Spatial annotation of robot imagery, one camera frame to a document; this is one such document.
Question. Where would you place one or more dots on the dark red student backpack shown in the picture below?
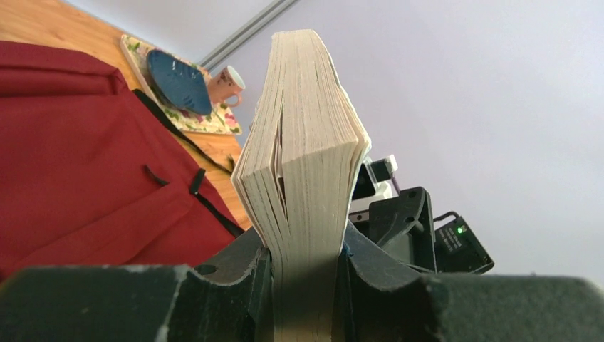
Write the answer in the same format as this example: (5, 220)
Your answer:
(89, 173)

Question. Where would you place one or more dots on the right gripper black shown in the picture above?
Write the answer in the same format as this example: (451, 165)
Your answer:
(402, 227)

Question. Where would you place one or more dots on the blue comic paperback book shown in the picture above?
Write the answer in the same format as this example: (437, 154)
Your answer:
(295, 178)

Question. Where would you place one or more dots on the floral rectangular tray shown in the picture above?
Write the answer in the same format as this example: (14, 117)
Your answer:
(220, 121)

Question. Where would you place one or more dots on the pink floral mug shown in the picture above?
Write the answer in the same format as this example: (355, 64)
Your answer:
(226, 87)

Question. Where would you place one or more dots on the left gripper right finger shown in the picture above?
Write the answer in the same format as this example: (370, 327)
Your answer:
(385, 300)

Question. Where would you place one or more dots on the dark blue leaf plate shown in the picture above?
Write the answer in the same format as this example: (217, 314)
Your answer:
(181, 84)

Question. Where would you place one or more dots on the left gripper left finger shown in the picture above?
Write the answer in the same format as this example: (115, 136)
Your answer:
(223, 299)

